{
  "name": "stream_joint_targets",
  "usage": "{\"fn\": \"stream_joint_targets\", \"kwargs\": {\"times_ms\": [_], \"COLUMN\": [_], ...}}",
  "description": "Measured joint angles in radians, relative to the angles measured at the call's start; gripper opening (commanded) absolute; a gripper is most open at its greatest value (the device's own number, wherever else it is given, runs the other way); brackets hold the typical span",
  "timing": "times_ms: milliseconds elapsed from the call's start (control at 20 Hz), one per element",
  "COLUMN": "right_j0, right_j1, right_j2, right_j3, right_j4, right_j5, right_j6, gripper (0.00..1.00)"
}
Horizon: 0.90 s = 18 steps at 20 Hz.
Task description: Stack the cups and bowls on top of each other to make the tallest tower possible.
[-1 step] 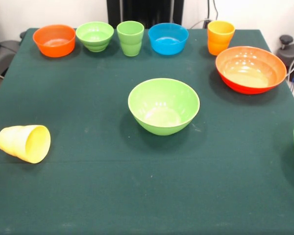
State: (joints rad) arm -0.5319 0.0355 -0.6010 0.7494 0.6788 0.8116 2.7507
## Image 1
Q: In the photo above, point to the yellow plastic cup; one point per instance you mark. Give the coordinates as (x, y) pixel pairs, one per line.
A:
(220, 39)
(19, 142)

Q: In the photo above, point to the dark green table cloth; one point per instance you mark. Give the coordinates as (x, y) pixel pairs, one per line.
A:
(149, 176)

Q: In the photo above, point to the green plastic cup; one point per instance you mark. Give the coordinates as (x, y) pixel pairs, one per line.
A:
(130, 41)

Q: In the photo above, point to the blue plastic bowl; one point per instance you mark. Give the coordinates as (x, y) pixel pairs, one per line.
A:
(168, 39)

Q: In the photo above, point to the small green plastic bowl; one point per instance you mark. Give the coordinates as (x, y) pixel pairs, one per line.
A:
(95, 34)

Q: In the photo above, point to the black power plug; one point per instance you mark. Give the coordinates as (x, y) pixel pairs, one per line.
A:
(207, 23)

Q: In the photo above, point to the large orange plastic bowl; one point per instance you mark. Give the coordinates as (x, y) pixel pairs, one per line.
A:
(251, 71)

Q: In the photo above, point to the small orange plastic bowl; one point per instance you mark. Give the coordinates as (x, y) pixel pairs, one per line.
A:
(55, 39)

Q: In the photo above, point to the black knobbed equipment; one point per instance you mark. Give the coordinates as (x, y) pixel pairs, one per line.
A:
(291, 56)

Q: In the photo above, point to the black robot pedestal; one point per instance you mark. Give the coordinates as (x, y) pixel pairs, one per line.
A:
(144, 11)

